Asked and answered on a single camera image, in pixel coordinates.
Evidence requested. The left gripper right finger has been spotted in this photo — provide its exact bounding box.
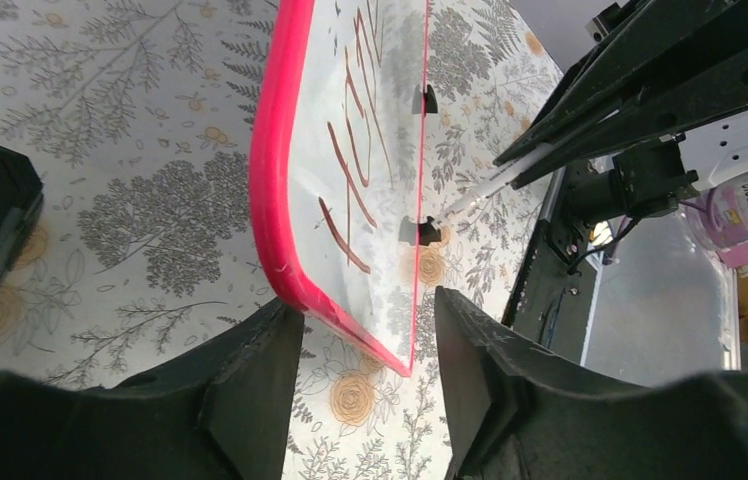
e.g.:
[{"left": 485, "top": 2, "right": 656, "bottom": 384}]
[{"left": 434, "top": 287, "right": 748, "bottom": 479}]

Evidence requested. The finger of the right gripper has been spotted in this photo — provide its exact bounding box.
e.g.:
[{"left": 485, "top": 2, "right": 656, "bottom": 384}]
[
  {"left": 512, "top": 48, "right": 748, "bottom": 188},
  {"left": 494, "top": 1, "right": 748, "bottom": 166}
]

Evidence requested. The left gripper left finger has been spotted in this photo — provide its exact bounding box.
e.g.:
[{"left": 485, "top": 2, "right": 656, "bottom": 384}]
[{"left": 0, "top": 299, "right": 304, "bottom": 479}]

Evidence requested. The pink framed whiteboard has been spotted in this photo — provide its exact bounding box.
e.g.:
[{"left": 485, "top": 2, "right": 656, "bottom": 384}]
[{"left": 249, "top": 1, "right": 429, "bottom": 376}]

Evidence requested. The whiteboard marker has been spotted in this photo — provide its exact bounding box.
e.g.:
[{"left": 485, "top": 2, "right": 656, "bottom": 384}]
[{"left": 424, "top": 143, "right": 556, "bottom": 230}]

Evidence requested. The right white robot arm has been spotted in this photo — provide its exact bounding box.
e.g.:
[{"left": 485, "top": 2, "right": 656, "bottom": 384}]
[{"left": 496, "top": 1, "right": 748, "bottom": 224}]

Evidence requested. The pink cleaner bottle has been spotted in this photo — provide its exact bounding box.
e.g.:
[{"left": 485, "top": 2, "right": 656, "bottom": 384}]
[{"left": 681, "top": 178, "right": 748, "bottom": 268}]

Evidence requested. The floral patterned table mat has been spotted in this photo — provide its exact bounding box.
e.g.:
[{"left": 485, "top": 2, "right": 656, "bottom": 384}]
[{"left": 0, "top": 1, "right": 561, "bottom": 479}]

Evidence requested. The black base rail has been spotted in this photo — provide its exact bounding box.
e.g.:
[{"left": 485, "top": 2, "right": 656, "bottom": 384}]
[{"left": 501, "top": 161, "right": 600, "bottom": 364}]

